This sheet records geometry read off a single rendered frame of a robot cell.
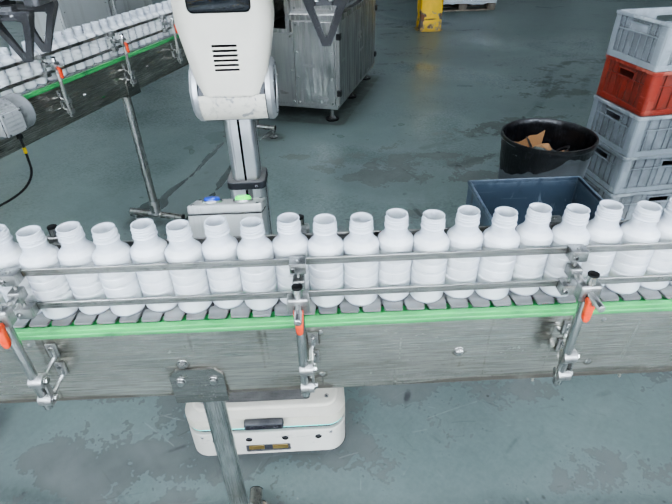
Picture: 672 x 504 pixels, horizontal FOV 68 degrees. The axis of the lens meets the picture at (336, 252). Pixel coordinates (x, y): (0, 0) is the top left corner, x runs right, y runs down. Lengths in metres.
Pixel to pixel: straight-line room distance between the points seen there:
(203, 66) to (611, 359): 1.09
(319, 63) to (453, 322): 3.74
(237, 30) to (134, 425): 1.46
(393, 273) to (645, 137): 2.42
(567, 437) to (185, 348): 1.50
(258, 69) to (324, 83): 3.21
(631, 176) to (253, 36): 2.41
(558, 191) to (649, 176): 1.78
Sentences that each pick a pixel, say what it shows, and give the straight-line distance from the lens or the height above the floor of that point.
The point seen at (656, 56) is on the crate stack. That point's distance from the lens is 2.98.
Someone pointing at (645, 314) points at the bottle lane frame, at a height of 0.97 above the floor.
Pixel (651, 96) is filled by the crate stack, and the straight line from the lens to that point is 3.03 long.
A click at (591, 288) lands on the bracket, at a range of 0.85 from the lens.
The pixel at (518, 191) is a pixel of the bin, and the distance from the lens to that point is 1.49.
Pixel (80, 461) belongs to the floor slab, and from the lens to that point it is 2.09.
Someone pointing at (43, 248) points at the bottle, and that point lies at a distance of 0.92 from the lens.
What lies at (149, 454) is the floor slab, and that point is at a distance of 2.01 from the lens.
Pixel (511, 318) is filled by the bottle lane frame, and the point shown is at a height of 0.98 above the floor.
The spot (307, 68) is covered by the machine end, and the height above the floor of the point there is 0.46.
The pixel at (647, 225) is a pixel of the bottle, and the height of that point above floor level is 1.14.
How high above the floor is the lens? 1.57
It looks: 35 degrees down
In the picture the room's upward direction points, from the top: 2 degrees counter-clockwise
